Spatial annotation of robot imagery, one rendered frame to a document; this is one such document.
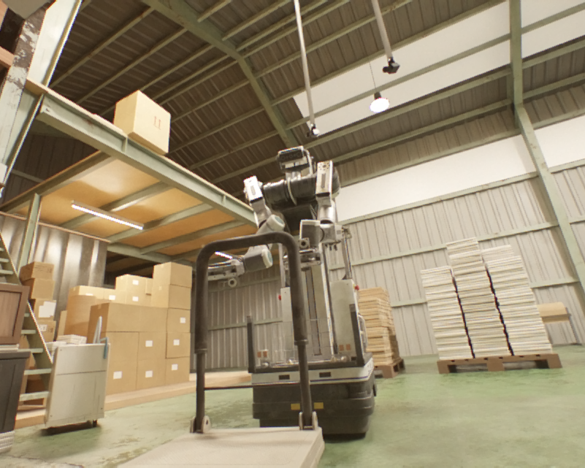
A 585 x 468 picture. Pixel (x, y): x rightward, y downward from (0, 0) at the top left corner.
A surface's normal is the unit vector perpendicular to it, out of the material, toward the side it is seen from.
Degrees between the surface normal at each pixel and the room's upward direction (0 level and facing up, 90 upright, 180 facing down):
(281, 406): 90
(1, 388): 90
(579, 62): 159
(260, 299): 90
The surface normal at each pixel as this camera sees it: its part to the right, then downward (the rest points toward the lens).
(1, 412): 0.88, -0.23
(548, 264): -0.48, -0.27
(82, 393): 0.61, -0.33
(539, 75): -0.09, 0.77
